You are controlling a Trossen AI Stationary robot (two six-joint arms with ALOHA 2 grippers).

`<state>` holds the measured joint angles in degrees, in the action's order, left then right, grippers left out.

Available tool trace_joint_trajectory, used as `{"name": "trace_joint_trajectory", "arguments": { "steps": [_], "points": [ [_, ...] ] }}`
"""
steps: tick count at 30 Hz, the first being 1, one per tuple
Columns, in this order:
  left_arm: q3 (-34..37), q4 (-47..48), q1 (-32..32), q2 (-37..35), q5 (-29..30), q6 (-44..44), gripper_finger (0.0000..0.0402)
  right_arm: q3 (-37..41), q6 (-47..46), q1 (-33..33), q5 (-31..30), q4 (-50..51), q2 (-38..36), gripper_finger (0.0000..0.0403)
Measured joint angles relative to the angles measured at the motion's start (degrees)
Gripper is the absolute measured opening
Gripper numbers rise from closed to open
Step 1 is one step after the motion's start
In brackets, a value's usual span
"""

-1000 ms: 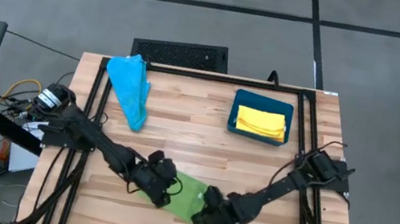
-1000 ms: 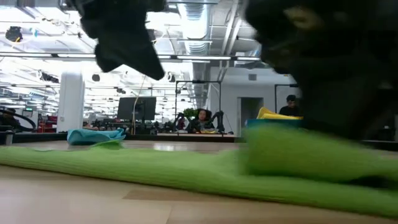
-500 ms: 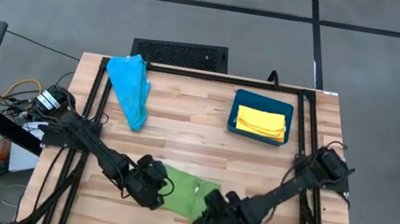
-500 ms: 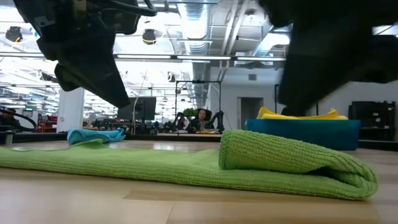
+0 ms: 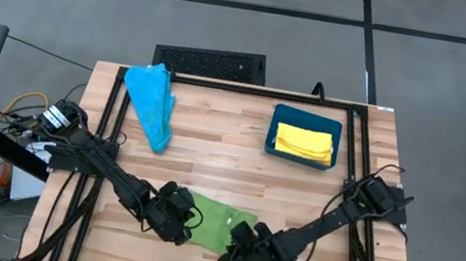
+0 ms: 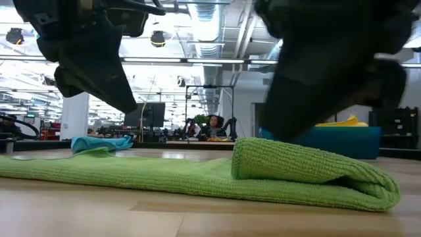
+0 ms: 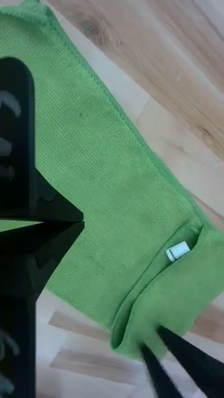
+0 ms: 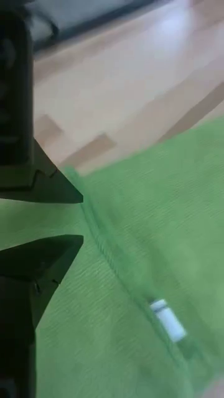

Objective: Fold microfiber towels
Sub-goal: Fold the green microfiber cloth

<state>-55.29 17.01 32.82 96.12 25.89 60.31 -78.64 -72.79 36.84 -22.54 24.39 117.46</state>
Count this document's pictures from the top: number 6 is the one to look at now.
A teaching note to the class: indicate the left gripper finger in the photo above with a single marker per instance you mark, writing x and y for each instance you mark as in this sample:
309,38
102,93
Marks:
98,85

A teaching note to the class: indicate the long ceiling light bar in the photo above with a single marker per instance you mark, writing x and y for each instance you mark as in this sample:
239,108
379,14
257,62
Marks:
197,61

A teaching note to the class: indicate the teal plastic bin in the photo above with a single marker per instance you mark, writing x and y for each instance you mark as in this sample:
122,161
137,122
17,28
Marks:
355,143

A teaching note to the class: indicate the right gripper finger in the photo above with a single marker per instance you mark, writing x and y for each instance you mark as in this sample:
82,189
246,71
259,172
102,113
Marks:
296,108
388,82

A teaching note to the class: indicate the blue microfiber towel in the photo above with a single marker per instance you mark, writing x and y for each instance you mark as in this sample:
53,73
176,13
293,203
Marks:
98,143

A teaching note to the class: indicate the person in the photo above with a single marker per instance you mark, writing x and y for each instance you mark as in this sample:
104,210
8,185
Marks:
213,126

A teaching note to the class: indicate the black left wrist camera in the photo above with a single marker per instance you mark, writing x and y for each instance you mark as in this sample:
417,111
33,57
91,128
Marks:
131,19

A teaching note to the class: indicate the green microfiber towel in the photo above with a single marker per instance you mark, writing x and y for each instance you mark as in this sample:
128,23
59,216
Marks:
164,177

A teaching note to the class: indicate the green potted plant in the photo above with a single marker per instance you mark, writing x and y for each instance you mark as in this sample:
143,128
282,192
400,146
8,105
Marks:
200,118

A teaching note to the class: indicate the black shelf unit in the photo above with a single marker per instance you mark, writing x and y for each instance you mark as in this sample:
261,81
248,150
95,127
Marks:
393,126

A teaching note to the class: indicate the dark side desk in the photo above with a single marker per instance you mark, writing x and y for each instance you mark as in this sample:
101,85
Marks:
33,145

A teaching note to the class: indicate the yellow microfiber towel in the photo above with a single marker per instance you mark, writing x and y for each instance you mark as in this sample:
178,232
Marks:
348,123

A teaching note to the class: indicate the black ceiling camera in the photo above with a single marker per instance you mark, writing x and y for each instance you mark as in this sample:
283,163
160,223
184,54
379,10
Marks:
14,35
158,38

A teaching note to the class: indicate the brown background table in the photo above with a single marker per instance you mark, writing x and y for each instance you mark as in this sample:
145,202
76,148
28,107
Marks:
200,143

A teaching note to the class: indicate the dark background monitor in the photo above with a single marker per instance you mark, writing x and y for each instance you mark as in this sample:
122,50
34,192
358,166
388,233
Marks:
148,114

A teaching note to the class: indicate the black background robot arm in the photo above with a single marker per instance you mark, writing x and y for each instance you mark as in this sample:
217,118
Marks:
232,126

